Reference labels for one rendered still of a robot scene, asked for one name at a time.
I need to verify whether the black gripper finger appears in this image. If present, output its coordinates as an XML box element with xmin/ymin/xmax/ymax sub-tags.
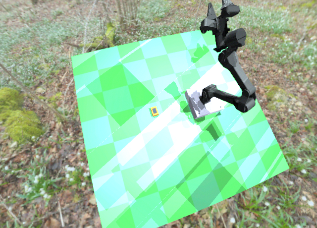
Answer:
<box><xmin>220</xmin><ymin>0</ymin><xmax>237</xmax><ymax>10</ymax></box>
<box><xmin>206</xmin><ymin>2</ymin><xmax>217</xmax><ymax>19</ymax></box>

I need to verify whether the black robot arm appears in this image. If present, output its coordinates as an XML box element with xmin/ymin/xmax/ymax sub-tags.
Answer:
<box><xmin>199</xmin><ymin>18</ymin><xmax>256</xmax><ymax>113</ymax></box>

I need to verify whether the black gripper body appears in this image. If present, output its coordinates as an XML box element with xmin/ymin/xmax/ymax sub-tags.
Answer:
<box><xmin>212</xmin><ymin>6</ymin><xmax>240</xmax><ymax>37</ymax></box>

